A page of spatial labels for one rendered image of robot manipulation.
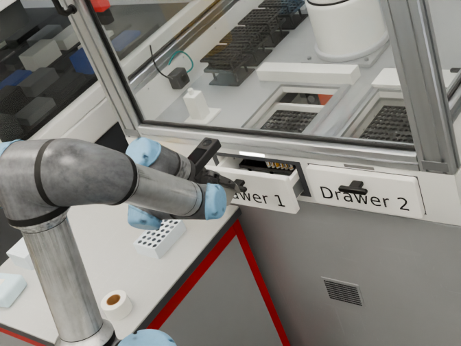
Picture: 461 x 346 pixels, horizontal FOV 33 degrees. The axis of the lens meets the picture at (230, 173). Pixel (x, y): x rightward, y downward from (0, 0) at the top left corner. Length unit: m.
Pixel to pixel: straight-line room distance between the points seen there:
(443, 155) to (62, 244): 0.81
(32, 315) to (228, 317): 0.54
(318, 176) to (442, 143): 0.36
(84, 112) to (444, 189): 1.33
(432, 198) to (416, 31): 0.42
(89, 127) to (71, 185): 1.38
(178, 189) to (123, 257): 0.70
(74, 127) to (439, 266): 1.29
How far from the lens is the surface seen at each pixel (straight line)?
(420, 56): 1.59
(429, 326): 2.15
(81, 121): 2.64
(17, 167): 1.34
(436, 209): 1.82
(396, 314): 2.18
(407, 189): 1.79
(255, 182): 1.96
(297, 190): 1.97
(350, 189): 1.82
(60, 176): 1.29
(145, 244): 2.11
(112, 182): 1.31
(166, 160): 1.71
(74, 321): 1.48
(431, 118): 1.66
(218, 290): 2.17
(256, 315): 2.34
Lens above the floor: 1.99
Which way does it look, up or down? 32 degrees down
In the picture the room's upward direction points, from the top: 22 degrees counter-clockwise
